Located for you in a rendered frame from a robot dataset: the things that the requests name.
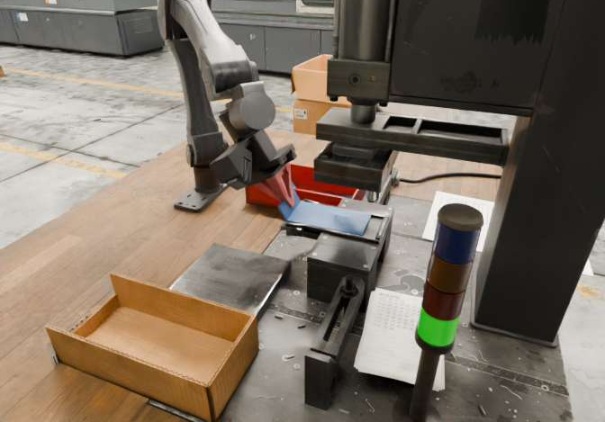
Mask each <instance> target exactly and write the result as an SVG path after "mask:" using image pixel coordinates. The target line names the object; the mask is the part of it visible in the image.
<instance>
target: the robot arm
mask: <svg viewBox="0 0 605 422"><path fill-rule="evenodd" d="M211 4H212V0H158V27H159V30H160V34H161V37H162V39H163V40H167V42H168V43H169V45H170V49H171V52H172V53H173V56H174V58H175V60H176V64H177V68H178V71H179V75H180V80H181V85H182V89H183V95H184V99H185V109H186V127H185V128H186V133H187V134H186V139H187V144H186V152H185V160H186V162H187V164H188V165H189V166H190V167H192V168H193V170H194V187H193V188H192V189H191V190H189V191H188V192H187V193H185V194H184V195H182V196H181V197H180V198H179V199H177V200H176V201H175V202H174V208H175V209H179V210H182V211H190V212H194V213H199V212H201V211H202V210H203V209H205V208H206V207H207V206H208V205H209V204H210V203H211V202H213V201H214V200H215V199H216V198H217V197H218V196H220V195H221V194H222V193H223V192H224V191H225V190H227V189H228V188H229V187H232V188H234V189H235V190H237V191H238V190H240V189H242V188H246V187H248V186H251V185H254V186H255V187H256V188H257V189H258V190H260V191H261V192H263V193H266V194H268V195H269V196H271V197H273V198H275V199H276V200H278V201H279V202H281V201H282V200H284V201H285V202H286V203H287V204H288V205H289V206H290V207H293V205H294V198H293V190H292V182H291V164H290V161H293V160H295V159H296V158H297V154H296V153H295V150H296V149H295V147H294V145H293V143H291V144H289V145H286V146H284V147H282V148H280V149H276V148H275V146H274V144H273V142H272V141H271V139H270V138H269V136H268V135H267V133H266V131H265V129H266V128H267V127H269V126H270V125H271V124H272V123H273V121H274V119H275V104H274V102H273V101H272V99H271V98H270V97H269V96H268V95H267V94H266V91H265V87H264V83H263V81H259V76H258V72H257V65H256V63H255V62H253V61H249V59H248V57H247V55H246V53H245V52H244V50H243V48H242V47H241V46H240V45H239V46H236V44H235V43H234V41H233V40H231V39H230V38H228V36H227V35H226V34H225V33H224V32H223V30H222V29H221V27H220V26H219V24H218V23H217V21H216V20H215V18H214V16H213V15H212V12H211ZM170 5H171V6H170ZM180 39H189V40H180ZM225 99H231V100H232V101H230V102H228V103H226V104H225V109H224V110H223V111H221V112H220V115H218V117H219V119H220V120H221V123H222V124H223V126H224V127H225V129H226V131H227V132H228V133H229V135H230V137H231V138H232V140H233V142H234V143H233V144H232V145H230V146H229V143H228V141H227V139H226V138H224V137H223V135H222V131H220V130H219V126H218V123H217V121H216V120H215V118H214V115H213V112H212V106H211V102H213V101H220V100H225ZM282 177H283V178H282ZM283 179H284V181H283ZM287 194H288V195H287Z"/></svg>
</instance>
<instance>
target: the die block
mask: <svg viewBox="0 0 605 422"><path fill-rule="evenodd" d="M392 225H393V216H392V218H391V221H390V223H389V226H388V229H387V230H386V233H385V236H384V240H383V242H382V245H381V247H380V249H379V252H378V255H377V257H376V260H375V263H374V266H373V268H372V271H371V274H370V275H369V276H365V275H362V274H354V273H351V272H347V271H343V270H339V269H336V268H332V267H328V266H324V265H317V264H314V263H310V262H307V298H311V299H314V300H318V301H324V302H327V303H331V301H332V299H333V297H334V295H335V293H336V291H337V289H338V287H339V284H340V282H341V280H342V277H345V276H347V275H349V274H350V275H353V276H355V277H359V278H361V279H362V280H363V281H364V282H365V290H364V298H363V300H362V302H361V305H360V307H359V310H358V311H360V312H364V313H366V310H367V307H368V303H369V300H370V295H371V292H373V291H374V288H375V276H376V267H377V262H380V263H383V262H384V259H385V256H386V253H387V250H388V247H389V245H390V240H391V233H392Z"/></svg>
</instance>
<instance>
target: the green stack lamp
mask: <svg viewBox="0 0 605 422"><path fill-rule="evenodd" d="M458 320H459V317H458V318H457V319H453V320H449V321H445V320H439V319H434V318H432V317H431V316H430V315H429V314H427V313H426V312H425V311H424V309H423V308H422V306H420V315H419V321H418V326H417V331H418V334H419V335H420V337H421V338H422V339H423V340H424V341H426V342H427V343H429V344H432V345H434V346H447V345H449V344H451V343H452V342H453V341H454V338H455V334H456V328H457V324H458Z"/></svg>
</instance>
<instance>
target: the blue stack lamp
mask: <svg viewBox="0 0 605 422"><path fill-rule="evenodd" d="M481 231H482V228H480V229H478V230H474V231H462V230H457V229H451V228H450V227H447V226H445V225H444V224H442V223H441V222H440V221H439V220H438V219H437V224H436V229H435V235H434V239H433V244H432V250H433V252H434V253H435V254H436V255H437V256H438V257H440V258H442V259H444V260H446V261H448V262H452V263H459V264H461V263H467V262H470V261H472V260H473V259H474V257H475V252H476V248H477V246H478V242H479V237H480V233H481Z"/></svg>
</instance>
